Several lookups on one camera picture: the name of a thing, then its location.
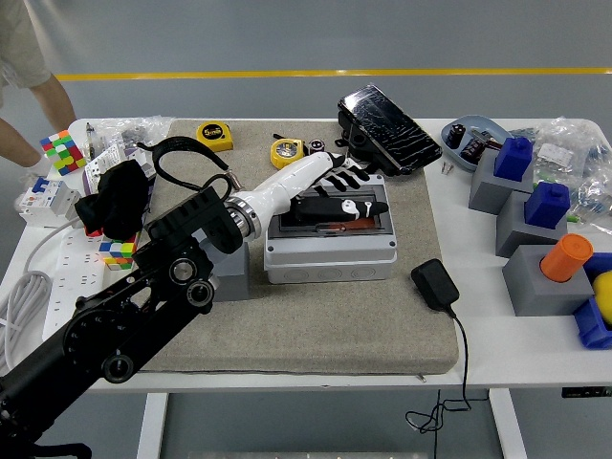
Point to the white power strip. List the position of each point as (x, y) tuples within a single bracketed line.
[(72, 282)]

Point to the grey junction box with lid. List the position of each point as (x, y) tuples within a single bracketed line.
[(330, 258)]

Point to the white circuit breaker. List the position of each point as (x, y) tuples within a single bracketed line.
[(45, 201)]

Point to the grey-brown mat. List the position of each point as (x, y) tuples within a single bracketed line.
[(311, 325)]

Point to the person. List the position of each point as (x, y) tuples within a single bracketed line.
[(19, 48)]

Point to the yellow tape measure clear face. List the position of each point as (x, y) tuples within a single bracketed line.
[(287, 153)]

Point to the clear plastic parts bag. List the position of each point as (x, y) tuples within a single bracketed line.
[(569, 143), (124, 131), (595, 196)]

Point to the black power adapter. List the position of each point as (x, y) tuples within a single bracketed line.
[(435, 284)]

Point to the small metal part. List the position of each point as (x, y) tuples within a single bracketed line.
[(485, 136)]

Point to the small green part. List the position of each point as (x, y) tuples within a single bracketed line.
[(574, 219)]

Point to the blue block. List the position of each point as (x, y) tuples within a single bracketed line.
[(547, 205), (514, 160)]

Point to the grey block holder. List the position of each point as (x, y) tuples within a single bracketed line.
[(483, 191), (234, 277), (531, 291), (514, 234)]

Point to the black table control panel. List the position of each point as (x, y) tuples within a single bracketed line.
[(585, 392)]

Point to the colourful puzzle cube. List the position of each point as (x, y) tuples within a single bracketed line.
[(62, 152), (117, 251)]

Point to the white table leg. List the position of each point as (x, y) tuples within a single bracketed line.
[(153, 425), (509, 425)]

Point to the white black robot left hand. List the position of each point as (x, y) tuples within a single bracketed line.
[(287, 181)]

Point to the blue plastic holder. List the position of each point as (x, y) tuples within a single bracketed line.
[(593, 325)]

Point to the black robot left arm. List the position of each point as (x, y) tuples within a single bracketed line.
[(119, 325)]

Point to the blue-grey dish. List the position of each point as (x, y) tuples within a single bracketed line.
[(478, 122)]

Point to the thin metal pen tool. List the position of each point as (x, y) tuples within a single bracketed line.
[(89, 141)]

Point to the white purple package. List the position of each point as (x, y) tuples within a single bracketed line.
[(107, 160)]

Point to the yellow rounded object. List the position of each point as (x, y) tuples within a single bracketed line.
[(605, 296)]

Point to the small black capacitor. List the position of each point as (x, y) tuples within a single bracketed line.
[(316, 146)]

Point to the black cloth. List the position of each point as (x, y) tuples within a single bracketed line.
[(115, 201)]

